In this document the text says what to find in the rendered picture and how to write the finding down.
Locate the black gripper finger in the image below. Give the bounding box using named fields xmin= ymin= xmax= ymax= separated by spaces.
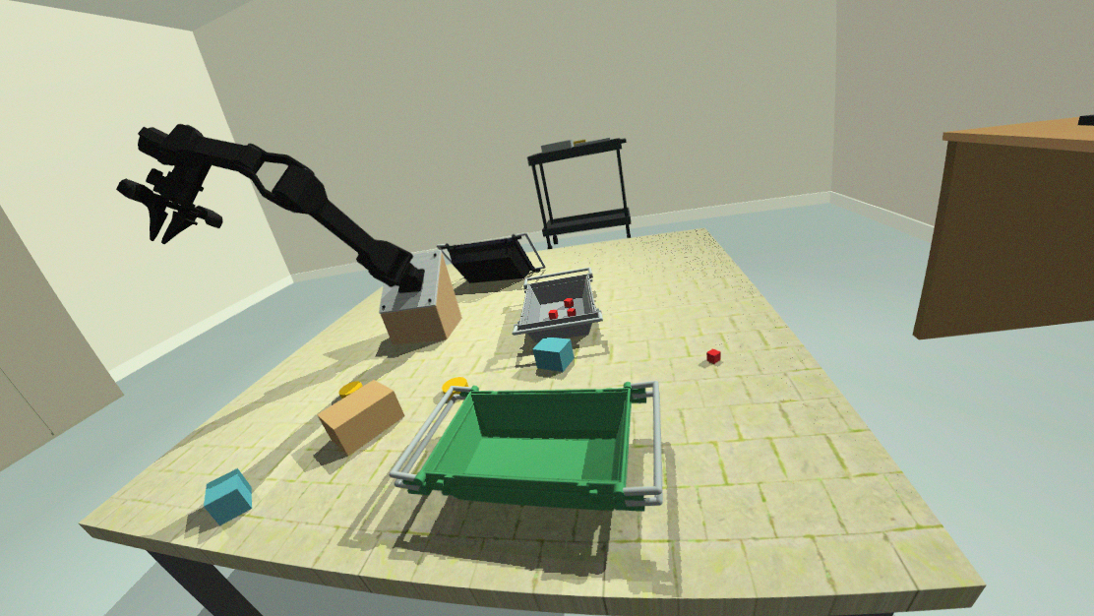
xmin=161 ymin=211 xmax=198 ymax=244
xmin=143 ymin=204 xmax=168 ymax=241

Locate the teal cube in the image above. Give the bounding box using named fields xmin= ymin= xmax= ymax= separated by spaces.
xmin=203 ymin=468 xmax=252 ymax=525
xmin=532 ymin=337 xmax=574 ymax=372

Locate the yellow flat disc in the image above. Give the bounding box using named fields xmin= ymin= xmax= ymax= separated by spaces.
xmin=443 ymin=377 xmax=468 ymax=400
xmin=339 ymin=381 xmax=363 ymax=399

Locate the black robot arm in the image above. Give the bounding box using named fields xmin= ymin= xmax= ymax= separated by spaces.
xmin=138 ymin=124 xmax=424 ymax=293

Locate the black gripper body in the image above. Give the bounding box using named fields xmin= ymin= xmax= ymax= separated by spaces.
xmin=116 ymin=168 xmax=223 ymax=228

